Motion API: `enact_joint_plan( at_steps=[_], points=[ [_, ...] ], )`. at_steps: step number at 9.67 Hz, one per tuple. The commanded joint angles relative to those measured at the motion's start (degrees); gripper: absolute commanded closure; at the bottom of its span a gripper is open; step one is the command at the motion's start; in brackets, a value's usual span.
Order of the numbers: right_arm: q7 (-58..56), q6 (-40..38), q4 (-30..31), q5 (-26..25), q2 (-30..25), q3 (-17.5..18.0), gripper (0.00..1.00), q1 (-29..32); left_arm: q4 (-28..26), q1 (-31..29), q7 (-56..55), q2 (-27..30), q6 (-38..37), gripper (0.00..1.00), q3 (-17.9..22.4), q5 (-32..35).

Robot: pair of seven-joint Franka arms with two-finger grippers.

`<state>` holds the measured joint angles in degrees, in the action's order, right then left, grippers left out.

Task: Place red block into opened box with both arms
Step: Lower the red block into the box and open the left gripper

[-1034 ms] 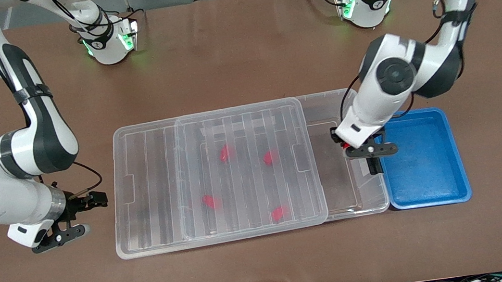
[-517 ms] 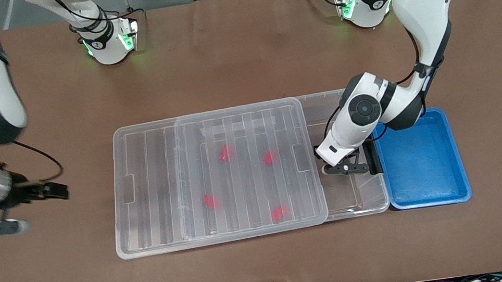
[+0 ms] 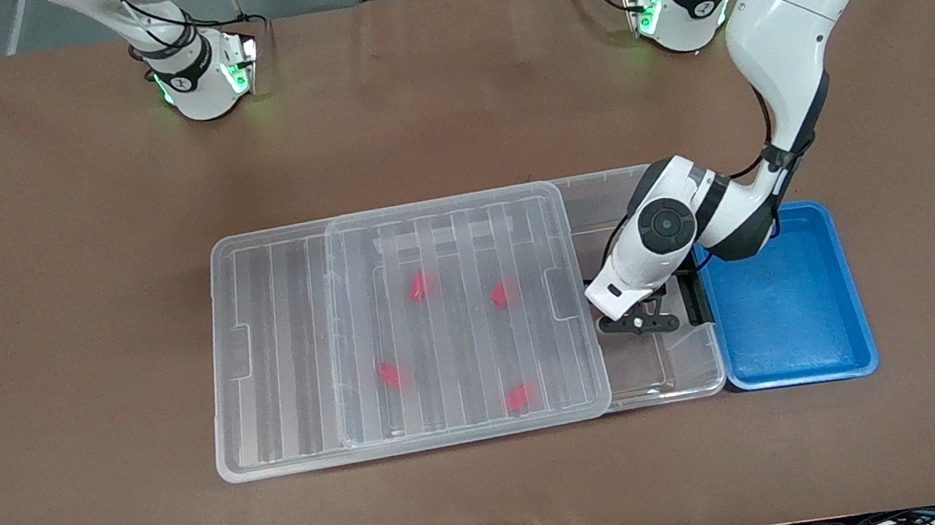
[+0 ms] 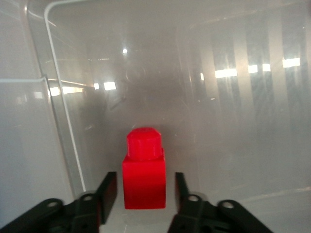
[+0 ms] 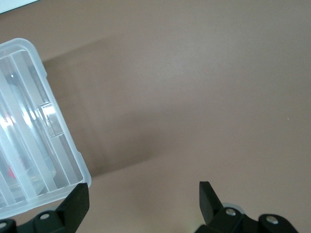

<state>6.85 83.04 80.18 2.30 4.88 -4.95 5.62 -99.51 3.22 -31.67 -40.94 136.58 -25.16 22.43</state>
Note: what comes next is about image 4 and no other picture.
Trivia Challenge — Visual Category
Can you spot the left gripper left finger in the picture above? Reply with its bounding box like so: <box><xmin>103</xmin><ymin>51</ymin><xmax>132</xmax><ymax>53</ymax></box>
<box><xmin>0</xmin><ymin>171</ymin><xmax>118</xmax><ymax>233</ymax></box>

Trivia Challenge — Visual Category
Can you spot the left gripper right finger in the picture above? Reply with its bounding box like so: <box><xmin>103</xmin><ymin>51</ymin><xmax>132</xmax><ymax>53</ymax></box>
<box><xmin>167</xmin><ymin>172</ymin><xmax>276</xmax><ymax>233</ymax></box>

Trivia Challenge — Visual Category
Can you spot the red plastic block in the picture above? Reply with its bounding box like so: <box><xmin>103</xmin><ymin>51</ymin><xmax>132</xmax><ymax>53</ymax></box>
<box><xmin>121</xmin><ymin>127</ymin><xmax>167</xmax><ymax>210</ymax></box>

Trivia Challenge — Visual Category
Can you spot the clear plastic storage box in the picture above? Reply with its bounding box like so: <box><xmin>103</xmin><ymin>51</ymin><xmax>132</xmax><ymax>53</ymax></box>
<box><xmin>0</xmin><ymin>0</ymin><xmax>311</xmax><ymax>233</ymax></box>

